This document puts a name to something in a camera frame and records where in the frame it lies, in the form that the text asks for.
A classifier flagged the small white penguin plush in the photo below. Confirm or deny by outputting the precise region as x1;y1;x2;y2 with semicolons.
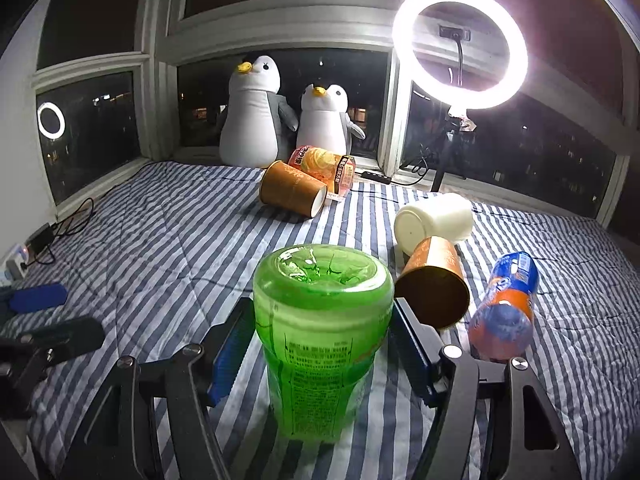
296;84;366;155

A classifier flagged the brown paper cup far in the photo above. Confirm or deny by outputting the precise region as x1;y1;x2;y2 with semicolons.
259;160;328;218

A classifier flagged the black power strip on sill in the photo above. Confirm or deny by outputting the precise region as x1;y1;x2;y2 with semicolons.
359;171;393;185

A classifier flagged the bright ring light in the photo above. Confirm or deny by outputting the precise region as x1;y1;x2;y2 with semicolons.
392;0;528;113

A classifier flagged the large white penguin plush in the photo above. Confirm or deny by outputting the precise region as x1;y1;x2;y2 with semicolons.
219;55;299;168

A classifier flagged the black power adapter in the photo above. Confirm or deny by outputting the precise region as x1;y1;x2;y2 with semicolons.
26;223;56;257

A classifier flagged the brown paper cup near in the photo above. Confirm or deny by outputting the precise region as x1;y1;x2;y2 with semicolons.
395;236;470;330

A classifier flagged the brown paper cup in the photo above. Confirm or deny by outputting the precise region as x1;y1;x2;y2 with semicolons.
259;160;328;218
395;236;470;330

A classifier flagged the white window frame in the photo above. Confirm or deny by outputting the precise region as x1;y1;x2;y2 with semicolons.
32;0;639;226

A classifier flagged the white power strip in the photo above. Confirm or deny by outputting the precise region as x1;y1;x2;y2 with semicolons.
0;244;29;287

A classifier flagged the white plastic cup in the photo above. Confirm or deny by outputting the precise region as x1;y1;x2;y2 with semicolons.
394;193;474;256

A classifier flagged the black ring light tripod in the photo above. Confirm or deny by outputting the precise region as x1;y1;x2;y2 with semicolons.
431;25;471;192

